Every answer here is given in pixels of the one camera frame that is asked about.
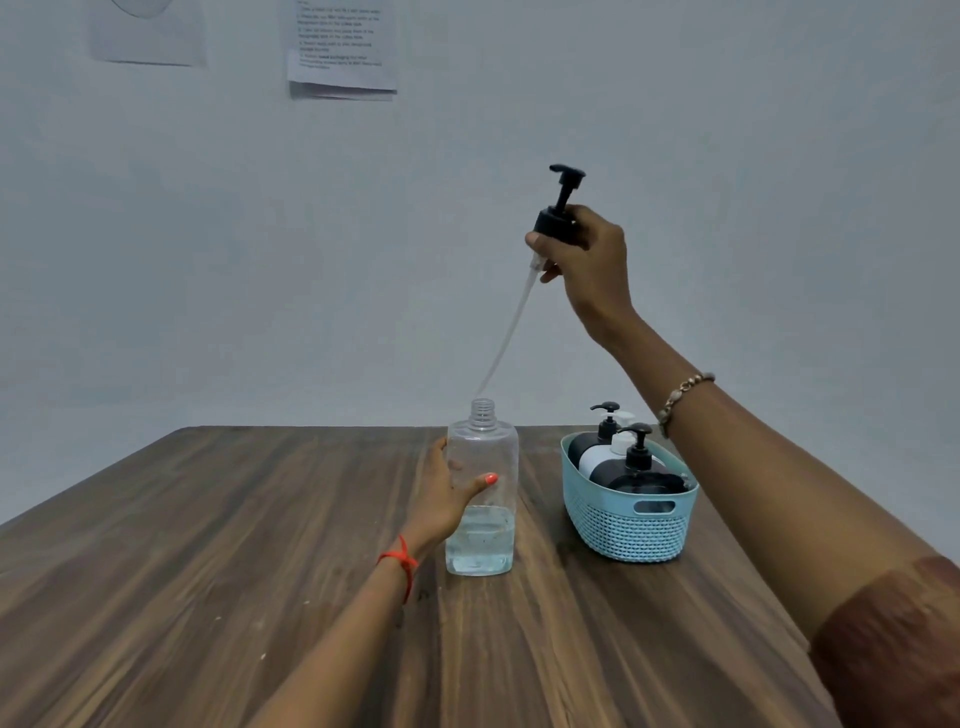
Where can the person's left hand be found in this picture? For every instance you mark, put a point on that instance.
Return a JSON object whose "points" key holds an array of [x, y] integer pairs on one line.
{"points": [[437, 501]]}

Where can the person's right hand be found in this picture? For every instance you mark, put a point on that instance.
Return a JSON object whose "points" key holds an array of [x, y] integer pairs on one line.
{"points": [[596, 264]]}

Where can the person's left thumb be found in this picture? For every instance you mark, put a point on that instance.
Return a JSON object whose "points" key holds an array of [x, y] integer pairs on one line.
{"points": [[475, 487]]}

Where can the person's right thumb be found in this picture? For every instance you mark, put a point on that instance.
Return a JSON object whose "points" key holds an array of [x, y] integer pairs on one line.
{"points": [[541, 244]]}

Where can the clear plastic bottle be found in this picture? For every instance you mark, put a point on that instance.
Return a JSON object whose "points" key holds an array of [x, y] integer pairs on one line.
{"points": [[482, 495]]}

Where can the black pump dispenser with tube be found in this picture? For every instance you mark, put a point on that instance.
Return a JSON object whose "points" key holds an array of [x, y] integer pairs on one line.
{"points": [[556, 217]]}

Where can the person's left forearm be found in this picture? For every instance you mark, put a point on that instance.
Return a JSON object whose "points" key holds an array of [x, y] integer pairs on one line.
{"points": [[341, 637]]}

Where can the person's right forearm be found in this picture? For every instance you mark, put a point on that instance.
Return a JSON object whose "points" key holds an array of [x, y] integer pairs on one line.
{"points": [[742, 480]]}

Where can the red thread wristband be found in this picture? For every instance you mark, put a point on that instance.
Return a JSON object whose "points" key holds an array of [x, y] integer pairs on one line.
{"points": [[401, 561]]}

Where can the white pump bottle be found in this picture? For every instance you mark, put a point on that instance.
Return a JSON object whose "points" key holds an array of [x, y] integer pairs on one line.
{"points": [[600, 459]]}

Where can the black pump bottle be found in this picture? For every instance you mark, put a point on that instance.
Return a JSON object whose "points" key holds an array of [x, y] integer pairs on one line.
{"points": [[643, 476], [596, 442]]}

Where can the light blue plastic basket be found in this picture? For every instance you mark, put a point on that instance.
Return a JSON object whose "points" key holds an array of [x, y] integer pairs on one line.
{"points": [[628, 525]]}

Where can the printed paper sheets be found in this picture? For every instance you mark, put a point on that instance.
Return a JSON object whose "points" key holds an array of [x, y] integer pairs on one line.
{"points": [[341, 49]]}

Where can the brown sleeve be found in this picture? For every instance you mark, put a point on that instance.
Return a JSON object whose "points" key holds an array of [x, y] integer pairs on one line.
{"points": [[892, 645]]}

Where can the paper sheet with circle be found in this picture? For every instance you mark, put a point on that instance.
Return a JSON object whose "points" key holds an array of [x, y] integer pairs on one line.
{"points": [[148, 30]]}

